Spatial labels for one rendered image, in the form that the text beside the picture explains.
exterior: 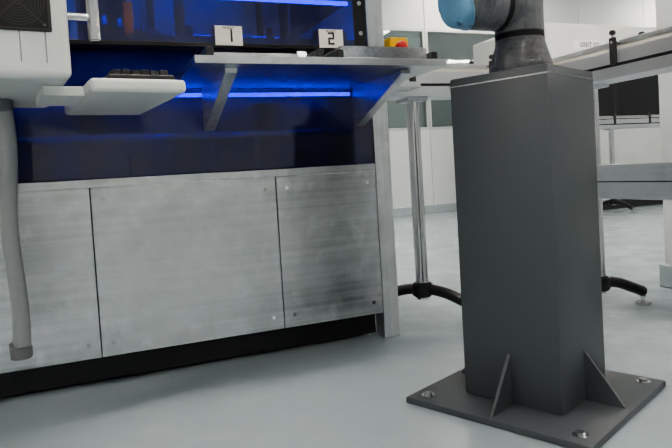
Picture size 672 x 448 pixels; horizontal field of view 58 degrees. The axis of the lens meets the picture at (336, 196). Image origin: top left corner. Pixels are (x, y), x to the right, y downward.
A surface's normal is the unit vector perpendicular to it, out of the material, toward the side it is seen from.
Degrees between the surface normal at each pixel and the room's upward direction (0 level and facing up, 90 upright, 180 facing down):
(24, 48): 90
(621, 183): 90
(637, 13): 90
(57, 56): 90
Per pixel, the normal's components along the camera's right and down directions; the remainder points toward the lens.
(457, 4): -0.91, 0.18
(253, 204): 0.38, 0.01
